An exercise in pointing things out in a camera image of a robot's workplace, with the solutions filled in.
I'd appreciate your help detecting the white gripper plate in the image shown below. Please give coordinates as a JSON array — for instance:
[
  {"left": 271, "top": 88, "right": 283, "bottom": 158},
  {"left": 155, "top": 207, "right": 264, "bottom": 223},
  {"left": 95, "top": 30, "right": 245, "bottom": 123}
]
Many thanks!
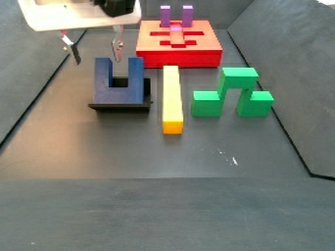
[{"left": 17, "top": 0, "right": 141, "bottom": 65}]

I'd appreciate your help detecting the blue U-shaped block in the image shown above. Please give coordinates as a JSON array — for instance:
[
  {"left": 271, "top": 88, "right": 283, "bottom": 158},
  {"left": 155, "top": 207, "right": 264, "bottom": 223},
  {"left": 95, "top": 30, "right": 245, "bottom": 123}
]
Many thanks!
[{"left": 95, "top": 57, "right": 144, "bottom": 104}]

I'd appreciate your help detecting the purple U-shaped block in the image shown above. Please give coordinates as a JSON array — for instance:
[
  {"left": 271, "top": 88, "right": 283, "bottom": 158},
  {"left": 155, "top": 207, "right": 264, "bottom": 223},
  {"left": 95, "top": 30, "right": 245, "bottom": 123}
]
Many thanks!
[{"left": 160, "top": 5, "right": 193, "bottom": 27}]

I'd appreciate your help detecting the red slotted base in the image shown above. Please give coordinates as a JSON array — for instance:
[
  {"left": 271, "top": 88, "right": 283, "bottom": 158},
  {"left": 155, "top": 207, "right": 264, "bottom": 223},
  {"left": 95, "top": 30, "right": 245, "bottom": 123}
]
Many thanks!
[{"left": 136, "top": 20, "right": 223, "bottom": 69}]

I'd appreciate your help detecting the yellow long bar block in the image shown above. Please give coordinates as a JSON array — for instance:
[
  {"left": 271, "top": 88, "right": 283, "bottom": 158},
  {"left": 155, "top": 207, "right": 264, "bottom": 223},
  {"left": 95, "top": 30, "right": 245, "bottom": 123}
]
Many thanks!
[{"left": 163, "top": 66, "right": 183, "bottom": 134}]

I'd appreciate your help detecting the green stepped block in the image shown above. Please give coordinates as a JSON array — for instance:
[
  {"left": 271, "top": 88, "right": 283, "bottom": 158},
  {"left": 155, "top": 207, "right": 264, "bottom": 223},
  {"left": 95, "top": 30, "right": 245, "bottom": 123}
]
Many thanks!
[{"left": 191, "top": 67, "right": 275, "bottom": 118}]

